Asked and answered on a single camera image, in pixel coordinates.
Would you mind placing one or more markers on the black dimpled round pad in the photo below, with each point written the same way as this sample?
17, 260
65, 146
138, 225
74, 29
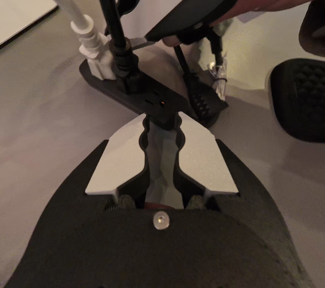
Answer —
299, 100

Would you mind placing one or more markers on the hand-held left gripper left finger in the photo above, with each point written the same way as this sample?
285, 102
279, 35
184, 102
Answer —
119, 161

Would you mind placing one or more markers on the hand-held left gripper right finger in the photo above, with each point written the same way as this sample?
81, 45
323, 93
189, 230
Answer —
205, 163

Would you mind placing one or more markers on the black power strip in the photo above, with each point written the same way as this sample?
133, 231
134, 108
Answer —
149, 101

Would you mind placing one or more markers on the white rounded pad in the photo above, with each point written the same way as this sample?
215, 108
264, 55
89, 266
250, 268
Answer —
20, 1

